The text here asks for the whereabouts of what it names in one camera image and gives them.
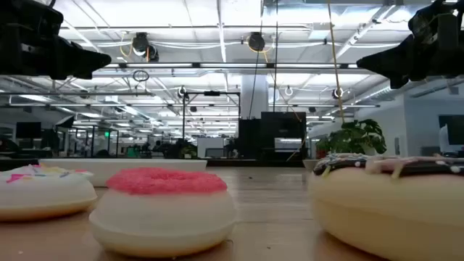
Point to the black computer monitor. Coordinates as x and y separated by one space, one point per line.
455 128
28 129

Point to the chocolate iced donut with sprinkles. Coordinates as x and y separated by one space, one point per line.
391 210

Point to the white donut with coloured sprinkles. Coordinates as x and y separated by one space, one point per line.
40 195

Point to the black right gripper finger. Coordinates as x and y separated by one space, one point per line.
399 81
393 61

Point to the green leafy potted plant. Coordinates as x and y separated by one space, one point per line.
353 139

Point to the white board panel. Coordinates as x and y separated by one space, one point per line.
209 145

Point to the wide white bowl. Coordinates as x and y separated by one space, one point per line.
145 168

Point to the white building column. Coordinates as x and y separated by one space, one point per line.
254 96

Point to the long ceiling light bar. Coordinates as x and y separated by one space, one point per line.
232 65

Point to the black cabinet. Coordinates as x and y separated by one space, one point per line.
272 137

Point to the white donut with pink icing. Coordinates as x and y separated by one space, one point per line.
163 214

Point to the small green plant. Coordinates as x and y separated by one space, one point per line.
188 151

